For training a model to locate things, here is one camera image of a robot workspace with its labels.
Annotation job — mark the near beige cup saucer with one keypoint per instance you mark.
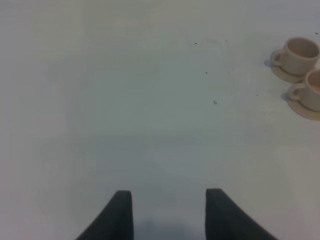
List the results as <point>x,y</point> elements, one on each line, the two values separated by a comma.
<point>299,109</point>

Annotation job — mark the far beige teacup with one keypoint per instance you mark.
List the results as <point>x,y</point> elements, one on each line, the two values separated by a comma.
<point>298,56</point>

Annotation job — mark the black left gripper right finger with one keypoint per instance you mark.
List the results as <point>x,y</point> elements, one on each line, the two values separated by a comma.
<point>225,220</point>

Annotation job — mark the beige teacup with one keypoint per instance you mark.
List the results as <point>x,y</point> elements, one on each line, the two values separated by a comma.
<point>298,56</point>
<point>307,93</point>

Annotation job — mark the far beige cup saucer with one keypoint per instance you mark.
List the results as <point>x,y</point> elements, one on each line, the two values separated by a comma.
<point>282,73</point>

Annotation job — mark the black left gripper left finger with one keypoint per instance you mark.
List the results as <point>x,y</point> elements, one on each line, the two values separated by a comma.
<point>115,221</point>

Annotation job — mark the near beige teacup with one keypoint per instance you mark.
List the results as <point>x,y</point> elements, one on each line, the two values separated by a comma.
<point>307,93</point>

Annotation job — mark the beige cup saucer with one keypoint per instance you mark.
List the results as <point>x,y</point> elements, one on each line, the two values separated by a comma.
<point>299,109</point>
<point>282,73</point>

